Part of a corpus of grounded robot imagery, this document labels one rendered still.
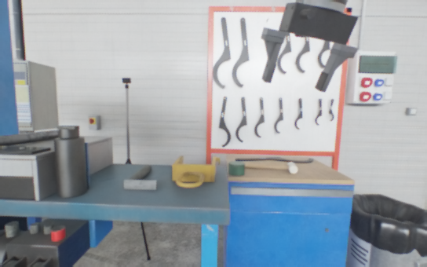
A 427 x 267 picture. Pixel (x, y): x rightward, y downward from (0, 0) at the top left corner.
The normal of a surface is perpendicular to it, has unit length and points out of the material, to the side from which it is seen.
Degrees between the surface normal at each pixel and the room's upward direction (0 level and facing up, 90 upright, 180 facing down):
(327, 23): 114
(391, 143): 90
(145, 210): 90
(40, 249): 90
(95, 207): 90
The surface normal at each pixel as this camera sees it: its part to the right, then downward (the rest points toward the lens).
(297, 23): 0.08, 0.51
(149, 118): -0.04, 0.11
